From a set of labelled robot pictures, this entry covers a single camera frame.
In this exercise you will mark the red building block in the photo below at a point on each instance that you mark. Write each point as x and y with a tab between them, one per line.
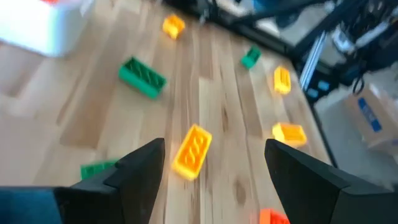
50	1
272	217

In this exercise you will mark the green building block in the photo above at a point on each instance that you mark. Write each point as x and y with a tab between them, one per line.
93	169
250	57
141	77

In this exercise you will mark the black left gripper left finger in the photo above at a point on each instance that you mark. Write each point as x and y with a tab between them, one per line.
124	199

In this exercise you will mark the small orange-yellow building block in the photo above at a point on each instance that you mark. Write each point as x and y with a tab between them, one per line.
173	26

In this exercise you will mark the cardboard box with blue label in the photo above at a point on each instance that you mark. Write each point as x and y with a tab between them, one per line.
373	124

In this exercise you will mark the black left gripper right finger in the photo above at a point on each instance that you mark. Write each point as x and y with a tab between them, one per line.
326	205

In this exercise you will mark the silver aluminium extrusion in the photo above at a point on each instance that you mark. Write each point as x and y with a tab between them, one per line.
312	59

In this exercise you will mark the white plastic bin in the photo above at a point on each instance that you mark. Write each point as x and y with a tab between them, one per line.
40	28

